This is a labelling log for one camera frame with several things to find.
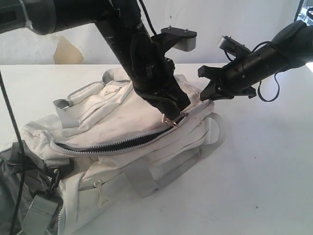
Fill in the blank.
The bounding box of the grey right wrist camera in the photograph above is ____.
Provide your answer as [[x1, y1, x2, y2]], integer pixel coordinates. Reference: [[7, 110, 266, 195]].
[[218, 36, 251, 58]]

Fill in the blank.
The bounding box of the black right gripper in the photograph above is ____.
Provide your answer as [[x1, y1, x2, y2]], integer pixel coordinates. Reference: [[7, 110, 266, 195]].
[[198, 45, 286, 100]]

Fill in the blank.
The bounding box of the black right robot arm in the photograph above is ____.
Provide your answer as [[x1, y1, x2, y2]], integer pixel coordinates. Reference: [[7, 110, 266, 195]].
[[198, 21, 313, 101]]

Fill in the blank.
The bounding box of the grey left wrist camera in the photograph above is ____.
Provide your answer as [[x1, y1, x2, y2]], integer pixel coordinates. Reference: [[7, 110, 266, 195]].
[[152, 26, 198, 54]]

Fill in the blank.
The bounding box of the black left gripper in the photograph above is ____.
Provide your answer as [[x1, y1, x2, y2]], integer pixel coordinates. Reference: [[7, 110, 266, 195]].
[[130, 34, 191, 119]]

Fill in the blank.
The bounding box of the white fabric backpack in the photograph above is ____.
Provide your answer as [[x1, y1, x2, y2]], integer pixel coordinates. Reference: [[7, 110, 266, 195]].
[[0, 68, 227, 235]]

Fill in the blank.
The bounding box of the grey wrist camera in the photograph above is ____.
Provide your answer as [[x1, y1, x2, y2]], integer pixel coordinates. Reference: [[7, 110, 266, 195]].
[[152, 26, 198, 54], [218, 36, 251, 58]]

